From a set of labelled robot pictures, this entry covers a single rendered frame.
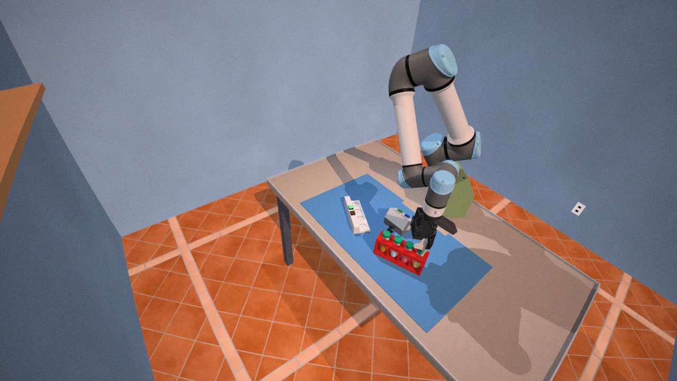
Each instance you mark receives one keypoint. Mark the blue flat mat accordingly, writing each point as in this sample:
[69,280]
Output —
[451,269]

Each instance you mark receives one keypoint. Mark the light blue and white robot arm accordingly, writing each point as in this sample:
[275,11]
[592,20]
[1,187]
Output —
[434,68]

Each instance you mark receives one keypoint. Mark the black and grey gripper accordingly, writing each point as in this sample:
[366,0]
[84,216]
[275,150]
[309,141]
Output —
[423,229]

